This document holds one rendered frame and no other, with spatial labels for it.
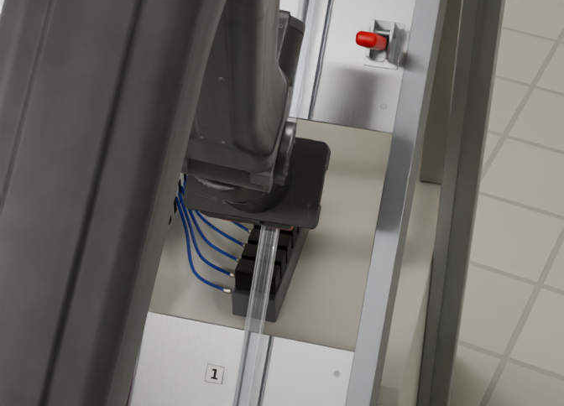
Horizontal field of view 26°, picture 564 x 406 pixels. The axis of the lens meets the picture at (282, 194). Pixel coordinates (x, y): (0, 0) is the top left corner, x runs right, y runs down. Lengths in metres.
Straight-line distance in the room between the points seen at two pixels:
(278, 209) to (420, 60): 0.18
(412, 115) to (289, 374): 0.23
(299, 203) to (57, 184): 0.62
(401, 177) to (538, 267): 1.38
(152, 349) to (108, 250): 0.75
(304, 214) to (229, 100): 0.31
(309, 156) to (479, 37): 0.38
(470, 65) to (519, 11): 1.81
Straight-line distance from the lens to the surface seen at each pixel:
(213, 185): 0.80
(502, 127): 2.66
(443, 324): 1.51
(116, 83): 0.28
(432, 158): 1.51
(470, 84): 1.27
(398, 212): 0.98
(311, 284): 1.39
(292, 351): 1.01
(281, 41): 0.80
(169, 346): 1.03
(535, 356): 2.19
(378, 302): 0.98
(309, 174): 0.90
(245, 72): 0.55
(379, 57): 1.00
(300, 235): 1.40
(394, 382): 1.30
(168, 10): 0.29
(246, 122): 0.63
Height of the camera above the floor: 1.60
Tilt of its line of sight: 41 degrees down
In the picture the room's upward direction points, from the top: straight up
